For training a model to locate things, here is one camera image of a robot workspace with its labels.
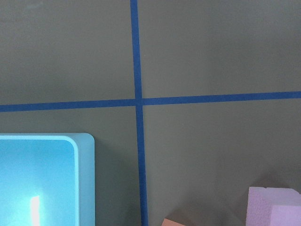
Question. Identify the orange foam block near bin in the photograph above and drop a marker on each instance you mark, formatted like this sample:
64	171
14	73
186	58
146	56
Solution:
167	222

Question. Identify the light blue plastic bin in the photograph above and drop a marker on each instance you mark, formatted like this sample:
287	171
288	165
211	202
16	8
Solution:
47	179

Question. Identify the lilac foam block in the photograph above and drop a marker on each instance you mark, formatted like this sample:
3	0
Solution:
273	207

